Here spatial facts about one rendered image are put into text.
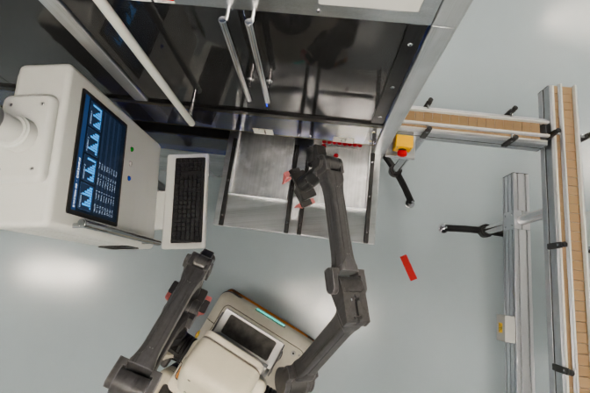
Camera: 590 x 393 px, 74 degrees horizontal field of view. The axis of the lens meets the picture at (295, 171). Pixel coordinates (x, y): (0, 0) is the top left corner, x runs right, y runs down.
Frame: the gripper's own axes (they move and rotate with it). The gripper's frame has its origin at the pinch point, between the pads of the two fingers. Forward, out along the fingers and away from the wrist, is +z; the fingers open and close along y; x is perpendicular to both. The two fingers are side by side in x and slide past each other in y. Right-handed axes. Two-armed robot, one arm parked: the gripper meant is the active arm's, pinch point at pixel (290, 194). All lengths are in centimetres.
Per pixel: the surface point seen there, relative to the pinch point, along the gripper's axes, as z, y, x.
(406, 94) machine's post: -49, -8, 19
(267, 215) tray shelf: 31.1, -0.4, 7.9
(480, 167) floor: 20, 25, 172
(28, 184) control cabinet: 9, -30, -73
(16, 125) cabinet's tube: -2, -43, -73
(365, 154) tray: 1, -5, 50
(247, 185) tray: 33.2, -16.5, 6.8
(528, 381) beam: 8, 119, 80
